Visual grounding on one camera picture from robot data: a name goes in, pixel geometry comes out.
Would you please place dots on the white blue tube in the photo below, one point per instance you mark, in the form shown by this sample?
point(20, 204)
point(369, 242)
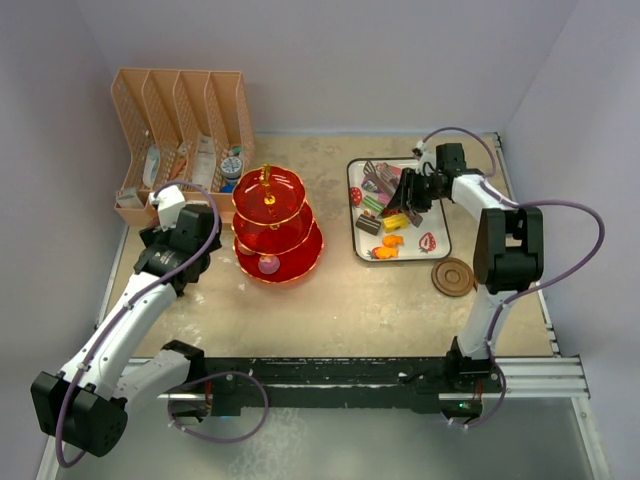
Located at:
point(151, 164)

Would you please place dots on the left brown round coaster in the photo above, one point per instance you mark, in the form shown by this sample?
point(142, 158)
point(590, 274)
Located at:
point(452, 277)

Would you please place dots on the red three-tier cake stand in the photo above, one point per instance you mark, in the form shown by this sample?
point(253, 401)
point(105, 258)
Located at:
point(273, 217)

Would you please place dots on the orange fish pastry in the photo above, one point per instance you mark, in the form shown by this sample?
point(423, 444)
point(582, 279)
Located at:
point(384, 252)
point(392, 241)

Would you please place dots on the upper orange fish pastry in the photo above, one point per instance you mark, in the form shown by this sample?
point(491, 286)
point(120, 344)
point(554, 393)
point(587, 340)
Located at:
point(392, 241)

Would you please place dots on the green striped cake slice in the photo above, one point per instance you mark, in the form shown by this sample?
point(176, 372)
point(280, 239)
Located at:
point(372, 206)

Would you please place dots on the chocolate cake slice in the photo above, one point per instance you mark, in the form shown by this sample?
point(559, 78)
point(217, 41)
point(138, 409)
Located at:
point(368, 225)

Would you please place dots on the purple striped cake slice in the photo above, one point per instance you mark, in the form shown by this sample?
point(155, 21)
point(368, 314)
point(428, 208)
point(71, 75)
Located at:
point(370, 186)

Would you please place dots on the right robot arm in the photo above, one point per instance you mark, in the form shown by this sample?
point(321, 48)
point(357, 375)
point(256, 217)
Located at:
point(508, 255)

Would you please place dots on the peach desk file organizer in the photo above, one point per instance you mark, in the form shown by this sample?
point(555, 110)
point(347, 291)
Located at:
point(181, 111)

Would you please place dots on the lower orange fish pastry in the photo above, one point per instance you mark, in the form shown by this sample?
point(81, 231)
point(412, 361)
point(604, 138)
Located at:
point(384, 252)

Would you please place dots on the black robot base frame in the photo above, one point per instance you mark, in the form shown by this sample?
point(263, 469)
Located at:
point(450, 384)

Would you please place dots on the yellow cake slice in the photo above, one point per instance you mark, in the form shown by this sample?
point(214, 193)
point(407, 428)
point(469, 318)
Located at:
point(395, 222)

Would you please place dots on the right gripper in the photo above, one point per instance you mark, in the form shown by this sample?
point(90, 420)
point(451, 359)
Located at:
point(407, 185)

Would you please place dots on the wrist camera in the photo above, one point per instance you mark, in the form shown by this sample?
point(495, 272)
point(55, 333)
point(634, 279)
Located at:
point(168, 202)
point(425, 158)

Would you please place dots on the pink peach pastry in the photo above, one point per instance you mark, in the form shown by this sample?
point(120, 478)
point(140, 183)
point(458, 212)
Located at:
point(243, 250)

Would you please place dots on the small carton box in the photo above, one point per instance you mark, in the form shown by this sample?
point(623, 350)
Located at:
point(128, 198)

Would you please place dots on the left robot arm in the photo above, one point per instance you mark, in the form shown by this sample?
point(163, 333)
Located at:
point(86, 404)

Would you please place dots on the pink heart cake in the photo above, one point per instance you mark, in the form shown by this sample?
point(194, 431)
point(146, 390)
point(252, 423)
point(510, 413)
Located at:
point(392, 172)

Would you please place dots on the white strawberry enamel tray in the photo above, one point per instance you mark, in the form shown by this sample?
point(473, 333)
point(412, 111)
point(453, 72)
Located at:
point(430, 241)

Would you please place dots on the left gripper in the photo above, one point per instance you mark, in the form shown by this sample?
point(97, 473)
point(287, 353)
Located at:
point(155, 236)

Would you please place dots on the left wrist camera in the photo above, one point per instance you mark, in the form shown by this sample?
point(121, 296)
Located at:
point(168, 202)

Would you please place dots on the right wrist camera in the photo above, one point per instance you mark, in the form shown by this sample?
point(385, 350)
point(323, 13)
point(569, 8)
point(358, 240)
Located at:
point(425, 158)

